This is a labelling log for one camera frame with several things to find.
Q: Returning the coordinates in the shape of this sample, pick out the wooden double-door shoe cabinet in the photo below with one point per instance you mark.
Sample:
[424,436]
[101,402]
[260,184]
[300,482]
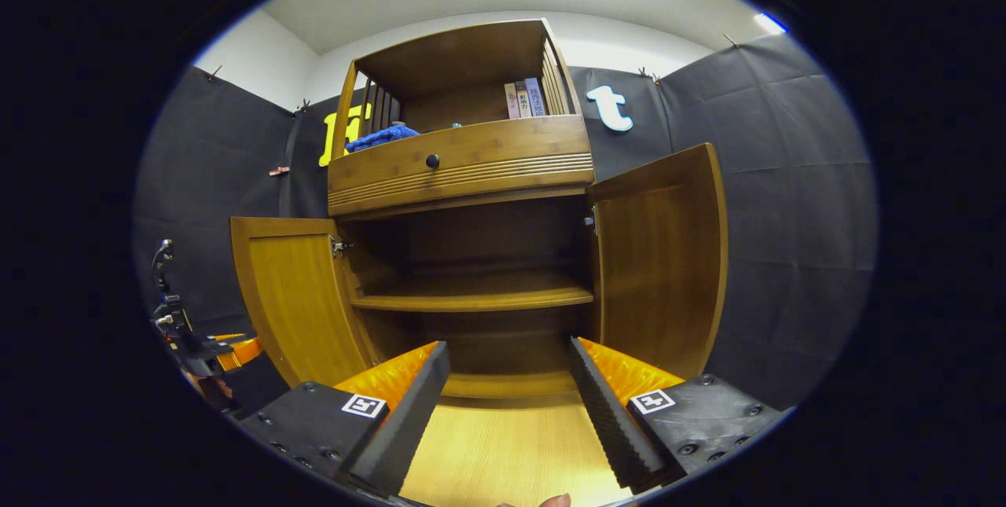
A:
[464,51]

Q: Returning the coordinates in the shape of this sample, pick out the wooden inner shelf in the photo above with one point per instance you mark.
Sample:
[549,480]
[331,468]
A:
[471,293]

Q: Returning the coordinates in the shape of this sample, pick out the metal door hinge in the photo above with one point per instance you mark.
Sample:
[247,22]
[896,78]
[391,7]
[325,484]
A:
[339,246]
[590,221]

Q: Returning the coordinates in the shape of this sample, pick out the blue folded towel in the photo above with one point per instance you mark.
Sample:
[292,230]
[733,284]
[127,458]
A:
[381,137]

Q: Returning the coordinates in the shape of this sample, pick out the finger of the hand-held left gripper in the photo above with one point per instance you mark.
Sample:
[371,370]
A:
[242,354]
[228,336]

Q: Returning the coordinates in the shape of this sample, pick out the wooden drawer with black knob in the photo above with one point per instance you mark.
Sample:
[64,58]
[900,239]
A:
[487,149]

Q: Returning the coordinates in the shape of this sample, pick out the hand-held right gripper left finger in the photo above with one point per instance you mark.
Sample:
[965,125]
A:
[401,420]

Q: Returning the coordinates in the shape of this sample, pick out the ceiling light panel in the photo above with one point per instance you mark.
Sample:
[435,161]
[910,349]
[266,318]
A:
[770,23]

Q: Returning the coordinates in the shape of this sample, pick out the dark metal clip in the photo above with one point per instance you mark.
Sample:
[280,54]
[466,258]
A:
[731,40]
[214,73]
[302,105]
[648,75]

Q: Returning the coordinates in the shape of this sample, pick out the black backdrop cloth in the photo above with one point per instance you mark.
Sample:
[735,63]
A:
[786,216]

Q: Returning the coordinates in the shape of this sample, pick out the wooden shoe cabinet door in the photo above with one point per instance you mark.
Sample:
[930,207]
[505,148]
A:
[299,303]
[668,271]

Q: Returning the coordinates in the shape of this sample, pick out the dark brown book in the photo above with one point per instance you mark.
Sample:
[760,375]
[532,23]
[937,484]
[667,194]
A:
[523,100]

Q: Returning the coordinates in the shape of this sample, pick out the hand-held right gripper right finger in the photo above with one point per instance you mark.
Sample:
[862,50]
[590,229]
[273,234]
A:
[609,420]

